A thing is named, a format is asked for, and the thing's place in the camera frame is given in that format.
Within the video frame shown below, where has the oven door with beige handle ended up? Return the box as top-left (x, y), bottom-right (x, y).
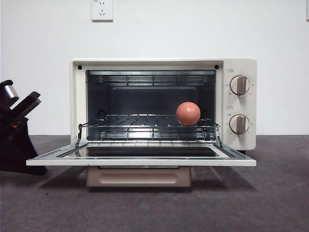
top-left (26, 142), bottom-right (257, 188)

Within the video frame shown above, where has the brown egg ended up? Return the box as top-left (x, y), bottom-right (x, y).
top-left (175, 101), bottom-right (201, 126)

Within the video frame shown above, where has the cream Toshiba toaster oven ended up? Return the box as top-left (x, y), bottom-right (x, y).
top-left (70, 57), bottom-right (258, 155)

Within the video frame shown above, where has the cream oven knob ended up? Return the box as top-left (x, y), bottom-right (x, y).
top-left (229, 75), bottom-right (251, 95)
top-left (228, 114), bottom-right (251, 134)

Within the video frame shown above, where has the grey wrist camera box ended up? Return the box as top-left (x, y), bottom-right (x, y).
top-left (13, 91), bottom-right (42, 121)

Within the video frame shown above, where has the chrome wire oven rack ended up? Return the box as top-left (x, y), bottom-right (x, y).
top-left (77, 113), bottom-right (221, 128)

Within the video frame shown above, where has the white wall socket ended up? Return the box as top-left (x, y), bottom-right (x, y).
top-left (91, 0), bottom-right (113, 23)

